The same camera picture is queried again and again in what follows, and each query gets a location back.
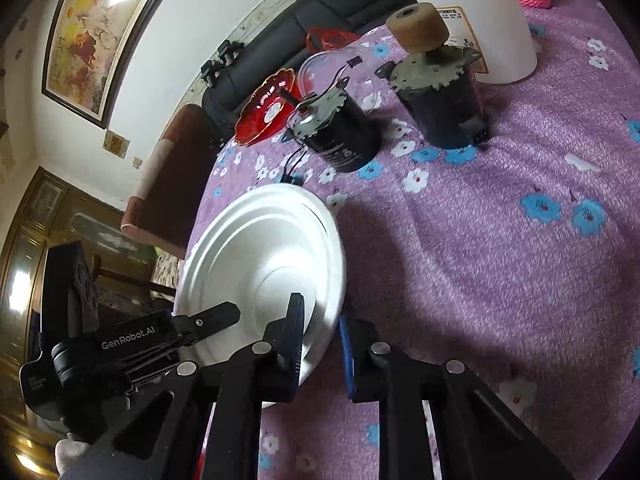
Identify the black device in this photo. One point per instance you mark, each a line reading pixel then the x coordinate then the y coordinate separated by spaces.
pixel 210 74
pixel 229 52

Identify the small red scalloped plate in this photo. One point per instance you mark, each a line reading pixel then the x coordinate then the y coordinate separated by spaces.
pixel 260 110

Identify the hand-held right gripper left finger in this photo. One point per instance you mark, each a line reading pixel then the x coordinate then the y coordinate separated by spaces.
pixel 297 340

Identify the white plastic jar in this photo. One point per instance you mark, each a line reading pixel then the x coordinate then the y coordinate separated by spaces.
pixel 480 10

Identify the small wall placard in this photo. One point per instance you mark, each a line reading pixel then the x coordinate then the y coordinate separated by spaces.
pixel 116 144

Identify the black motor with beige wheel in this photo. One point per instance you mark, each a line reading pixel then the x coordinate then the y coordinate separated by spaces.
pixel 445 105

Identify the clear plastic container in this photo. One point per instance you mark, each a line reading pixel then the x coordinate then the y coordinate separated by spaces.
pixel 325 65

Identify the black leather sofa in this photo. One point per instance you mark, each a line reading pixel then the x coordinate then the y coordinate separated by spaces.
pixel 300 15

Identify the wooden glass panel door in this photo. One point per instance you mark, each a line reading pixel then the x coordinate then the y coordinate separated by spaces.
pixel 30 240

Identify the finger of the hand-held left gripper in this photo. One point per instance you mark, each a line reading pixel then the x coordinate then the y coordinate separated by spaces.
pixel 215 316

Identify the white foam bowls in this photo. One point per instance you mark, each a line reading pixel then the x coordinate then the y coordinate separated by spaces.
pixel 338 260

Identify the person's left hand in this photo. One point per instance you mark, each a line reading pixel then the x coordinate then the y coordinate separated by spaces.
pixel 72 452

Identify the brown armchair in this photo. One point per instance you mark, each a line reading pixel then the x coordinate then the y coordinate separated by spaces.
pixel 165 185

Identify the framed painting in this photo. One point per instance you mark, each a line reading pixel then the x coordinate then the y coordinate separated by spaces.
pixel 100 25

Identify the patterned blanket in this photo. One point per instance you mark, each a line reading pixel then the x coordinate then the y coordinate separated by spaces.
pixel 167 270

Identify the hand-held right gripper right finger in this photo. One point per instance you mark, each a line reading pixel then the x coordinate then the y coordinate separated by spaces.
pixel 346 360

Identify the dark wooden chair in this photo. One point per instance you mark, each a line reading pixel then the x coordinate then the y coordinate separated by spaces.
pixel 130 277

